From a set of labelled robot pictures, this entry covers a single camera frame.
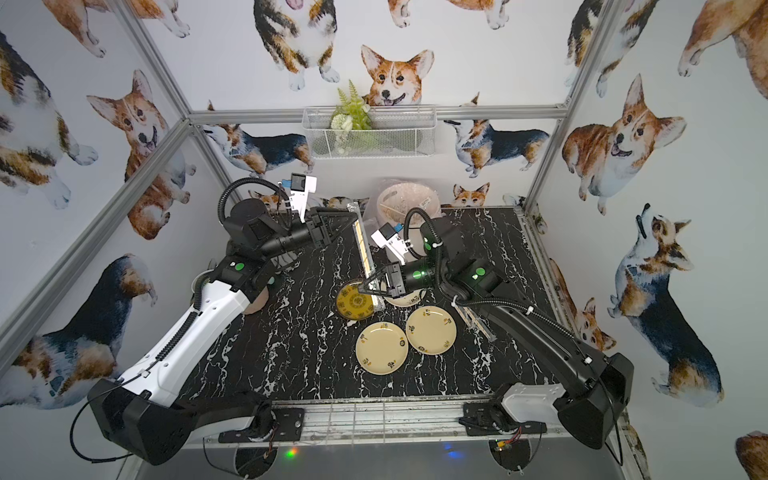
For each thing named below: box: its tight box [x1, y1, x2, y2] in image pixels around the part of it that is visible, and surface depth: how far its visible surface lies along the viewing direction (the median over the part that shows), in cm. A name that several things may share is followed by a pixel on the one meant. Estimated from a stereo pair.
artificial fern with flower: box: [331, 79, 372, 151], surface depth 86 cm
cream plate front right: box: [406, 305, 457, 356], surface depth 92 cm
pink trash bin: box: [377, 182, 441, 225], surface depth 99 cm
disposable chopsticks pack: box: [348, 201, 385, 313], surface depth 62 cm
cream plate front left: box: [355, 321, 409, 376], surface depth 87 cm
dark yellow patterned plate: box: [336, 283, 374, 321], surface depth 97 cm
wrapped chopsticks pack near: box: [454, 306, 497, 342], surface depth 93 cm
